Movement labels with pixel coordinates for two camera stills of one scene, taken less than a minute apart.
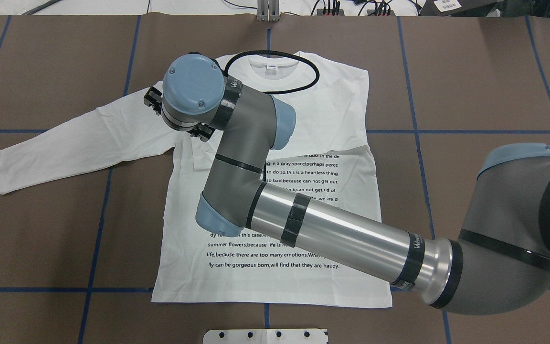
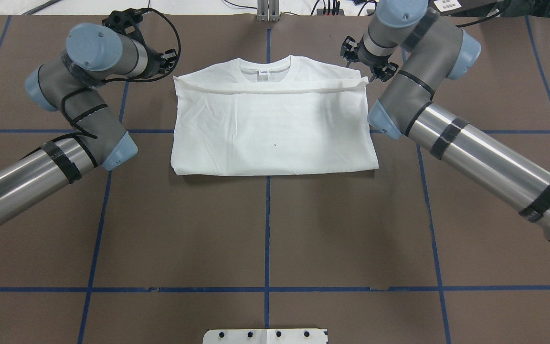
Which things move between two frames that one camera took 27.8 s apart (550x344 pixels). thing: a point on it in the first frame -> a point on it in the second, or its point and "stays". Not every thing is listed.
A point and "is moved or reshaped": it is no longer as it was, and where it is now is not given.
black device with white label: [470, 8] stays
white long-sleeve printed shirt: [330, 163] is moved or reshaped
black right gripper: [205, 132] -> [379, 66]
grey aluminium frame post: [268, 11] stays
